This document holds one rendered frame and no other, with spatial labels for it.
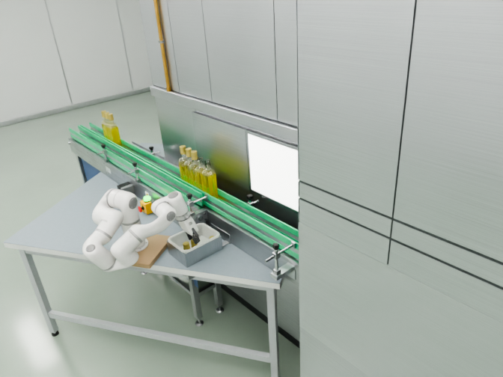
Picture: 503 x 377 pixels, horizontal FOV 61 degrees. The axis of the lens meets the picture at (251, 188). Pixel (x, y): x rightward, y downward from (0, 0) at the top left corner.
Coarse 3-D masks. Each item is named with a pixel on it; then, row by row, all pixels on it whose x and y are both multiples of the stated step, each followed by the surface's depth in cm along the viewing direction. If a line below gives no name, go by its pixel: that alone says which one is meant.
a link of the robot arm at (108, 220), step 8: (104, 200) 209; (96, 208) 206; (104, 208) 206; (112, 208) 214; (96, 216) 204; (104, 216) 202; (112, 216) 201; (120, 216) 203; (104, 224) 199; (112, 224) 200; (120, 224) 204; (112, 232) 200
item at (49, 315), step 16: (48, 256) 239; (32, 272) 249; (160, 272) 218; (256, 288) 204; (48, 304) 264; (272, 304) 205; (48, 320) 267; (64, 320) 263; (80, 320) 258; (96, 320) 256; (272, 320) 210; (144, 336) 246; (160, 336) 242; (176, 336) 241; (272, 336) 215; (224, 352) 233; (240, 352) 229; (256, 352) 227; (272, 352) 221; (272, 368) 226
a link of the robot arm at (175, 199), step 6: (174, 192) 200; (162, 198) 199; (168, 198) 198; (174, 198) 197; (180, 198) 198; (156, 204) 196; (174, 204) 198; (180, 204) 199; (180, 210) 200; (186, 210) 203
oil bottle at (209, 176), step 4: (212, 168) 226; (204, 172) 225; (208, 172) 223; (212, 172) 225; (204, 176) 225; (208, 176) 224; (212, 176) 225; (204, 180) 227; (208, 180) 225; (212, 180) 226; (204, 184) 228; (208, 184) 226; (212, 184) 227; (216, 184) 229; (204, 188) 230; (208, 188) 227; (212, 188) 228; (216, 188) 230; (208, 192) 228; (212, 192) 229; (216, 192) 231; (216, 196) 232
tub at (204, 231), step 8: (200, 224) 225; (184, 232) 220; (192, 232) 223; (200, 232) 226; (208, 232) 222; (216, 232) 217; (168, 240) 213; (176, 240) 217; (184, 240) 221; (208, 240) 210; (192, 248) 205
